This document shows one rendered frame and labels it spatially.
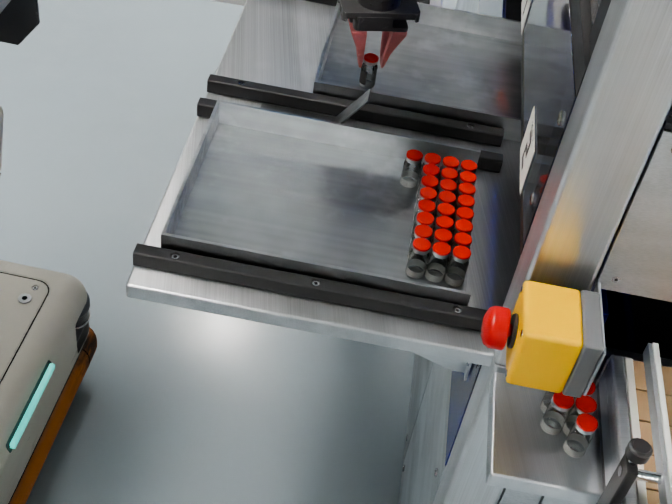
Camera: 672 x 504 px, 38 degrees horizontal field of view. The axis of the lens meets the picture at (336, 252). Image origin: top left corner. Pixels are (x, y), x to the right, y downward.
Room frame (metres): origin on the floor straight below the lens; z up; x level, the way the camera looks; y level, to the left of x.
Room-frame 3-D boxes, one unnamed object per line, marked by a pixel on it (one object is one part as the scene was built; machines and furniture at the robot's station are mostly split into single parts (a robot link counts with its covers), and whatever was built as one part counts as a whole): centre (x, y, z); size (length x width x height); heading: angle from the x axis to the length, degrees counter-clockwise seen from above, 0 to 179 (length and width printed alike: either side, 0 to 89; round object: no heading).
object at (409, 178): (0.96, -0.07, 0.91); 0.02 x 0.02 x 0.05
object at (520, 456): (0.62, -0.25, 0.87); 0.14 x 0.13 x 0.02; 89
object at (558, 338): (0.63, -0.21, 1.00); 0.08 x 0.07 x 0.07; 89
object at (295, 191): (0.89, 0.02, 0.90); 0.34 x 0.26 x 0.04; 88
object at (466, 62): (1.23, -0.11, 0.90); 0.34 x 0.26 x 0.04; 89
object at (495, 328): (0.63, -0.16, 1.00); 0.04 x 0.04 x 0.04; 89
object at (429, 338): (1.06, -0.03, 0.87); 0.70 x 0.48 x 0.02; 179
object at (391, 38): (1.16, 0.00, 0.96); 0.07 x 0.07 x 0.09; 13
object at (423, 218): (0.88, -0.09, 0.91); 0.18 x 0.02 x 0.05; 178
